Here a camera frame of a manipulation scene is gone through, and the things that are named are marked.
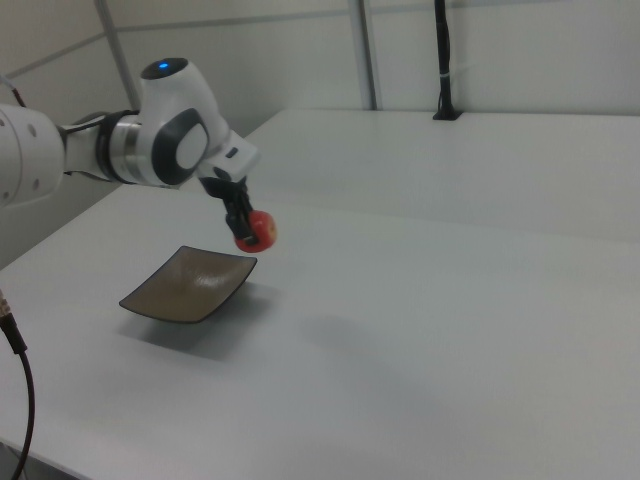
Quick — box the brown square ceramic plate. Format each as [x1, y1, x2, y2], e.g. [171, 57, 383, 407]
[118, 244, 259, 326]

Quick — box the upright grey metal frame post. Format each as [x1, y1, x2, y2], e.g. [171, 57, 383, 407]
[356, 0, 378, 110]

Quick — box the red apple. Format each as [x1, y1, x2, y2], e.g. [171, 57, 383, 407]
[233, 209, 279, 254]

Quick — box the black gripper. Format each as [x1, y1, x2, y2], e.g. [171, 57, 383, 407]
[200, 169, 258, 246]

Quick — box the black vertical cable pole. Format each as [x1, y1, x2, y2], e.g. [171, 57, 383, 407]
[433, 0, 455, 116]

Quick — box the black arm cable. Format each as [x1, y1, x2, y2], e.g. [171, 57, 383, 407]
[58, 110, 141, 136]

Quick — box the dark cable with connector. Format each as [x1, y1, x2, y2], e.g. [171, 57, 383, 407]
[0, 287, 36, 480]

